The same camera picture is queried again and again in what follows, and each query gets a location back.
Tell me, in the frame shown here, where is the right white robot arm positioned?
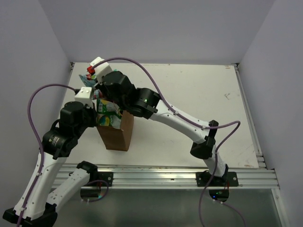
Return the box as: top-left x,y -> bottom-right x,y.
95,71 -> 228,186

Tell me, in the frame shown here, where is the teal Fox's candy bag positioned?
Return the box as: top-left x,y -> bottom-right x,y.
79,74 -> 113,101

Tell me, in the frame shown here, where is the brown paper bag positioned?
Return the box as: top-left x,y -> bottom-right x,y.
97,111 -> 134,151

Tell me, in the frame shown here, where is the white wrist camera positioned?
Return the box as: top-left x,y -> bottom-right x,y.
87,57 -> 113,82
74,87 -> 94,108

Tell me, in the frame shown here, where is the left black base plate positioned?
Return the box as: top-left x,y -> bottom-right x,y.
93,172 -> 114,187

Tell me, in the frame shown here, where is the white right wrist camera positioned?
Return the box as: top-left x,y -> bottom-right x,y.
87,57 -> 113,82

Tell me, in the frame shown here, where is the green snack packet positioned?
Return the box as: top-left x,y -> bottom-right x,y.
97,99 -> 123,129

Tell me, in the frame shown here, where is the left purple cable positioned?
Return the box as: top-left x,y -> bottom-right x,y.
15,84 -> 80,227

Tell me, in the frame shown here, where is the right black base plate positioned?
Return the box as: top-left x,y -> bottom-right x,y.
196,170 -> 239,187

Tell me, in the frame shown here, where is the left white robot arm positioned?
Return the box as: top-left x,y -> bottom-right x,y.
3,101 -> 98,227

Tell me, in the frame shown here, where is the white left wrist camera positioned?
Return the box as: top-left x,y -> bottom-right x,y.
74,87 -> 94,108

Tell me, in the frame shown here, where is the aluminium rail frame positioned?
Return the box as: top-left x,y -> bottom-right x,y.
30,62 -> 281,190

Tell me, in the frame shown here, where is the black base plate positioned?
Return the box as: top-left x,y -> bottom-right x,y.
196,170 -> 239,187
93,172 -> 114,187

